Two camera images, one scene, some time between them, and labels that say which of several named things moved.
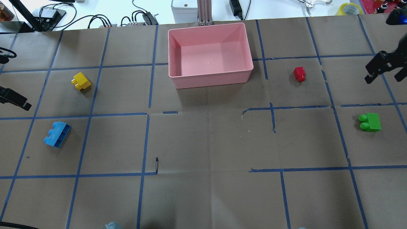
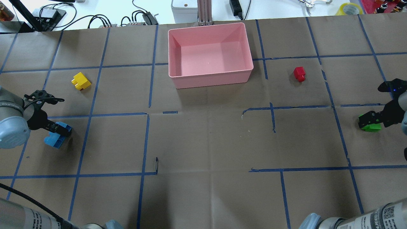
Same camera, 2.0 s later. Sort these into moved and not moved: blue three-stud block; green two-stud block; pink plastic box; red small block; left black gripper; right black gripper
Moved: left black gripper; right black gripper
Not moved: red small block; blue three-stud block; green two-stud block; pink plastic box
